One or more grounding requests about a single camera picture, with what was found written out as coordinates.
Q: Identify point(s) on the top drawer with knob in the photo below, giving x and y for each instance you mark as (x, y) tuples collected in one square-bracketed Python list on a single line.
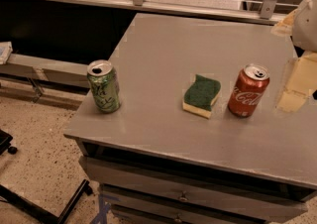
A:
[(197, 192)]

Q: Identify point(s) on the grey drawer cabinet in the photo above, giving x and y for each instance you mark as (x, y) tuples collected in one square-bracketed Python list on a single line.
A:
[(271, 152)]

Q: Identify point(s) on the black chair base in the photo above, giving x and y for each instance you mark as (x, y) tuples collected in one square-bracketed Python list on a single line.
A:
[(44, 170)]

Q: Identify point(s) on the grey metal bench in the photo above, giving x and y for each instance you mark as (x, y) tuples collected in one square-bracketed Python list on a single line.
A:
[(39, 71)]

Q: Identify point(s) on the green and yellow sponge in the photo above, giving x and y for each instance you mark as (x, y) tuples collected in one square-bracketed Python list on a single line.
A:
[(201, 96)]

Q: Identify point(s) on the green soda can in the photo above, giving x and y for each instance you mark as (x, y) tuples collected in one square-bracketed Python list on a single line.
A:
[(104, 85)]

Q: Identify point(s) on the red Coca-Cola can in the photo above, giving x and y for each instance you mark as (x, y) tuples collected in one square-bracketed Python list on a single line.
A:
[(249, 89)]

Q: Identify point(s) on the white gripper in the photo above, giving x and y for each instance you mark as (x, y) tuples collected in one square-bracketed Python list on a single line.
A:
[(306, 25)]

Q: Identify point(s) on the drawer with knob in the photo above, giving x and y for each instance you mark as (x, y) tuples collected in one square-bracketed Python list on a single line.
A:
[(150, 209), (197, 192)]

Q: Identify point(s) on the white object on bench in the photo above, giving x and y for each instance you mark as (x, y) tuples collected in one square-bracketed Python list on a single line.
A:
[(5, 51)]

